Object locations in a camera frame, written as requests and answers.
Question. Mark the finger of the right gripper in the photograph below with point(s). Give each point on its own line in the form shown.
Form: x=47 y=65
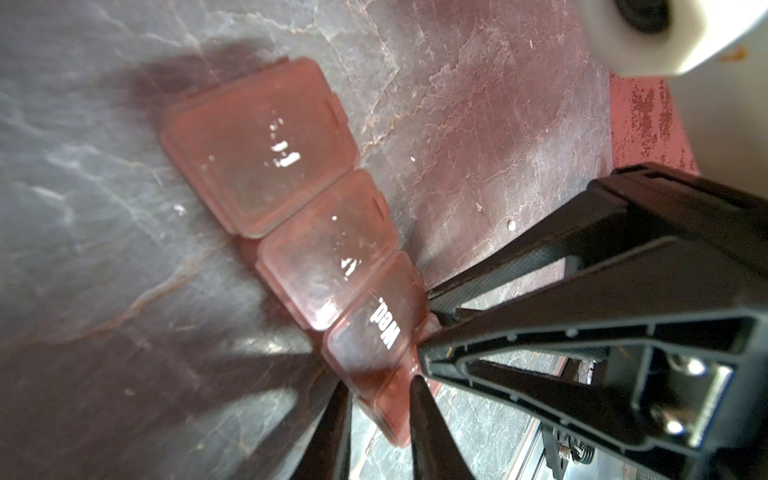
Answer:
x=658 y=358
x=631 y=207

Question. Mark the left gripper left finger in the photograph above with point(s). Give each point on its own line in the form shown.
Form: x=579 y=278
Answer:
x=328 y=453

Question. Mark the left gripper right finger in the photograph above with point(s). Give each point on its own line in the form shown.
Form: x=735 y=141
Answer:
x=434 y=451

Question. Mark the brown weekly pill organizer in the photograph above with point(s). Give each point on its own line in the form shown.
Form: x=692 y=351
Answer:
x=272 y=157

